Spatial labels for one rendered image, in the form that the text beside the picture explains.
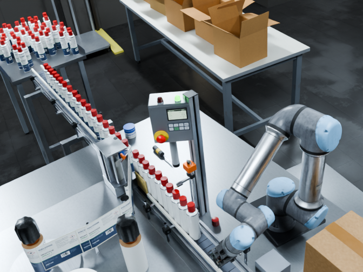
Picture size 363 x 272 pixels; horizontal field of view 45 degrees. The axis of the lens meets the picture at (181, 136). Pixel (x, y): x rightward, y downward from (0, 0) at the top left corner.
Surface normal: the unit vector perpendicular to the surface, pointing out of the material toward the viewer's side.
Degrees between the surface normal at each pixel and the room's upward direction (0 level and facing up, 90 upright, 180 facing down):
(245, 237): 30
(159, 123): 90
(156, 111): 90
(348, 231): 0
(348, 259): 0
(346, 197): 0
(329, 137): 84
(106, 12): 90
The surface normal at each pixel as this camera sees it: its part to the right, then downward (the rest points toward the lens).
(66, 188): -0.11, -0.79
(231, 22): 0.55, 0.45
